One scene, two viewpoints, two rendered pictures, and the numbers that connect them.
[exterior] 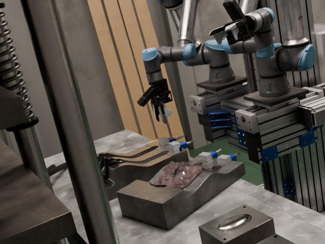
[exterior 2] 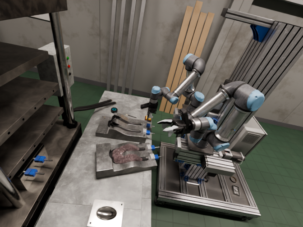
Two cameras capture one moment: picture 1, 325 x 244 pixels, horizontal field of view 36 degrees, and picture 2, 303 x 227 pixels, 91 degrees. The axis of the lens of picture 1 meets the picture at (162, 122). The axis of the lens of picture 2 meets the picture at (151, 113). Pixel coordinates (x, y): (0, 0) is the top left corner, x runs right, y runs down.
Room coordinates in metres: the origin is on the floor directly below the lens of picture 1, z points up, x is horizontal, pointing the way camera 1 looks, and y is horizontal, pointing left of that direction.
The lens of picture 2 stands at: (1.16, -0.38, 1.99)
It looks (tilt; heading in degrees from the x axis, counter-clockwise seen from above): 37 degrees down; 17
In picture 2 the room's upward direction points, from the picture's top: 14 degrees clockwise
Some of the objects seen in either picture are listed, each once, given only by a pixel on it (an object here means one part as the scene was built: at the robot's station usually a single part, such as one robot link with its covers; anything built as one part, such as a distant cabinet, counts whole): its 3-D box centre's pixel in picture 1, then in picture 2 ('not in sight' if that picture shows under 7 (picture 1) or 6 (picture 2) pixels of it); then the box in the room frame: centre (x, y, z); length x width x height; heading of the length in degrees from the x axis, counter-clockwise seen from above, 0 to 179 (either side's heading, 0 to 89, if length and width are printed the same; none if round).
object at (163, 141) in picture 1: (172, 140); (149, 125); (2.33, -0.03, 0.89); 0.13 x 0.05 x 0.05; 116
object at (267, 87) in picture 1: (273, 82); (201, 138); (2.27, -0.56, 1.09); 0.15 x 0.15 x 0.10
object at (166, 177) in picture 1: (181, 172); (127, 152); (1.90, -0.03, 0.90); 0.26 x 0.18 x 0.08; 132
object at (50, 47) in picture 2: not in sight; (65, 113); (2.07, 0.92, 0.73); 0.30 x 0.22 x 1.47; 25
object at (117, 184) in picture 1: (129, 165); (123, 126); (2.18, 0.20, 0.87); 0.50 x 0.26 x 0.14; 115
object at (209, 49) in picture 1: (216, 52); (197, 98); (2.74, -0.38, 1.20); 0.13 x 0.12 x 0.14; 62
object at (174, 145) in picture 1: (183, 144); (149, 133); (2.24, -0.07, 0.89); 0.13 x 0.05 x 0.05; 115
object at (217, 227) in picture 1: (236, 231); (107, 215); (1.46, -0.16, 0.83); 0.20 x 0.15 x 0.07; 115
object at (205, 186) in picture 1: (183, 182); (126, 156); (1.89, -0.03, 0.85); 0.50 x 0.26 x 0.11; 132
